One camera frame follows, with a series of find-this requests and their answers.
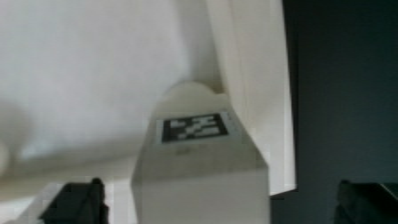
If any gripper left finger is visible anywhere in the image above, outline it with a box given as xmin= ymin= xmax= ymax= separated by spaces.
xmin=40 ymin=178 xmax=109 ymax=224

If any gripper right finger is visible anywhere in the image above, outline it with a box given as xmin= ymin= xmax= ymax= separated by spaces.
xmin=335 ymin=180 xmax=398 ymax=224

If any white table leg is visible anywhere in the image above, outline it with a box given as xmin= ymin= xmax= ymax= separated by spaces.
xmin=132 ymin=82 xmax=271 ymax=224

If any white square table top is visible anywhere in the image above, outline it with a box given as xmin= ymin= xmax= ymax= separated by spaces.
xmin=0 ymin=0 xmax=297 ymax=224

